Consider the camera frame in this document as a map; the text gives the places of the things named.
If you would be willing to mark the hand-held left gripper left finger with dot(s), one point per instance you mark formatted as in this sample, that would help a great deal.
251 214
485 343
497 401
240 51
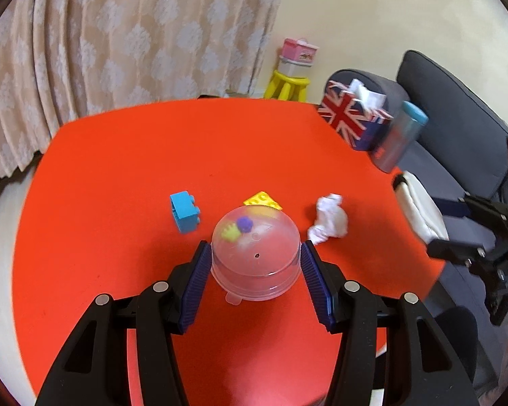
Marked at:
194 292

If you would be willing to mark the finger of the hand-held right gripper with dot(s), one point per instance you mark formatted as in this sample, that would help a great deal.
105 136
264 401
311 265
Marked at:
448 208
453 250

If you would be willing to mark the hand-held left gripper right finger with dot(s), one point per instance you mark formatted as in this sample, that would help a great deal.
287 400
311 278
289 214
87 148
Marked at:
317 292

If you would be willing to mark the cream round pouch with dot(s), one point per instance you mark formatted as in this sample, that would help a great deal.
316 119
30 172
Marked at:
421 211

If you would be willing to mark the clear toy capsule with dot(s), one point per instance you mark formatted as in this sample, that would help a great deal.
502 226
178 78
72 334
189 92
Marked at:
256 253

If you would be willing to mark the blue toy brick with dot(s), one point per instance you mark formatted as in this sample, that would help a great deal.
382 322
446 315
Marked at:
185 213

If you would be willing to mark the yellow toy brick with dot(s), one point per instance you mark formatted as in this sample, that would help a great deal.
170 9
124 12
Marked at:
264 199

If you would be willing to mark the grey blue-capped bottle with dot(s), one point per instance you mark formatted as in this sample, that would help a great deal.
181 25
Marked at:
400 139

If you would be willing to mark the grey sofa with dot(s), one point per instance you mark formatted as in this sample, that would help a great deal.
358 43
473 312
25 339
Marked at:
453 110

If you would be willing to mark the flag print tissue box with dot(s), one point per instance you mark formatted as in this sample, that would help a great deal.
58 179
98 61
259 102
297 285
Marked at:
347 120

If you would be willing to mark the white tissue sheet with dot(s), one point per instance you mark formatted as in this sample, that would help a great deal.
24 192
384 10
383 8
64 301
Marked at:
366 93

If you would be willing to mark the yellow plastic stool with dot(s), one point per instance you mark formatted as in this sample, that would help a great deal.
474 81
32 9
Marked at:
288 84

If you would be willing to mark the white storage box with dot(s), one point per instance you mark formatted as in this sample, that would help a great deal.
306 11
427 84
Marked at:
292 67

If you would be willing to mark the pink storage box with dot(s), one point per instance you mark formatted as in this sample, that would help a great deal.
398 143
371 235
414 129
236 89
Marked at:
299 51

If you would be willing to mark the beige patterned curtain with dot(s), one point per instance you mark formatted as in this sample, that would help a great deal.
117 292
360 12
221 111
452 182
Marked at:
122 38

